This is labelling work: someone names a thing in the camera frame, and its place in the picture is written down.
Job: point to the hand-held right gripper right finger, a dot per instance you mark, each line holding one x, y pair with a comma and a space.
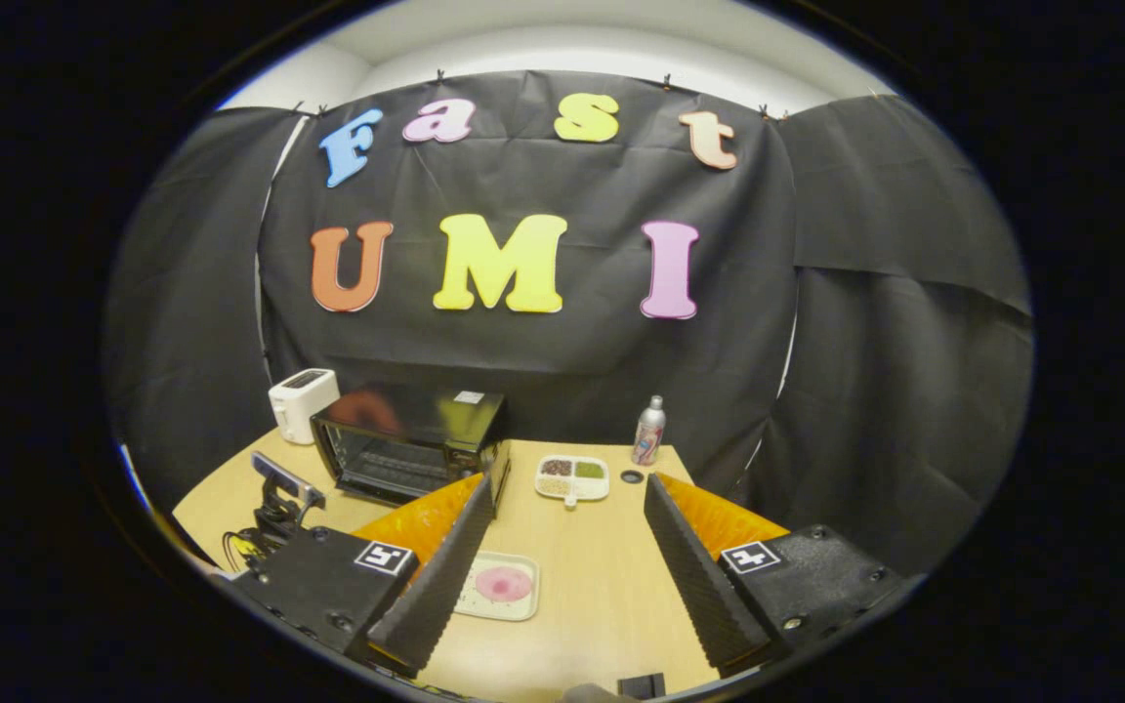
694, 576

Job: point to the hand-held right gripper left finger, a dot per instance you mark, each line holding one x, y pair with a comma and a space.
445, 576

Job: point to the cream square plate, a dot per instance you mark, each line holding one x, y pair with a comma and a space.
486, 611

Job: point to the pink meat slice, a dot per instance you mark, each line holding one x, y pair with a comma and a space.
504, 584

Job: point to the black electric oven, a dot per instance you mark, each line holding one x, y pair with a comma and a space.
426, 415

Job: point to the white toaster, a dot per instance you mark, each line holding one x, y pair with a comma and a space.
301, 410

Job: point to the silver bottle with printed label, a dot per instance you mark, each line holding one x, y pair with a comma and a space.
648, 439

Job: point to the white divided dish with grains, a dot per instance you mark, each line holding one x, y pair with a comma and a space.
572, 480

